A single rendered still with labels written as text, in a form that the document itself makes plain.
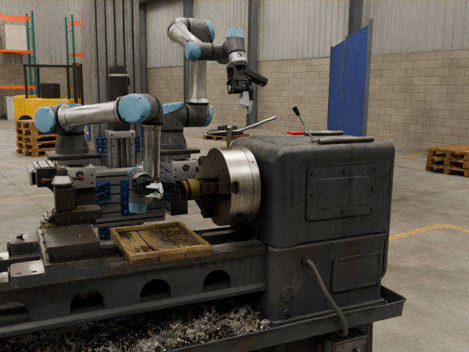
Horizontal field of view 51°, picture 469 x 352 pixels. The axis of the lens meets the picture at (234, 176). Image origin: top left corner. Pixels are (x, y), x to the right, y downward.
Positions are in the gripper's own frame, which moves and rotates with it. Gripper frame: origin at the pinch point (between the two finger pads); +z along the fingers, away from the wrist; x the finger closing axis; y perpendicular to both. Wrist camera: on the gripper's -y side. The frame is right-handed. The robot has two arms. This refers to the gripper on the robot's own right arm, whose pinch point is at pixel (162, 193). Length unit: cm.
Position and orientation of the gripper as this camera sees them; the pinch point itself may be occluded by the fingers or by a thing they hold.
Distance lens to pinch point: 185.7
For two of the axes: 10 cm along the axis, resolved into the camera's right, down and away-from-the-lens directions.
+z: 4.1, 2.0, -8.9
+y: -9.1, 0.3, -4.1
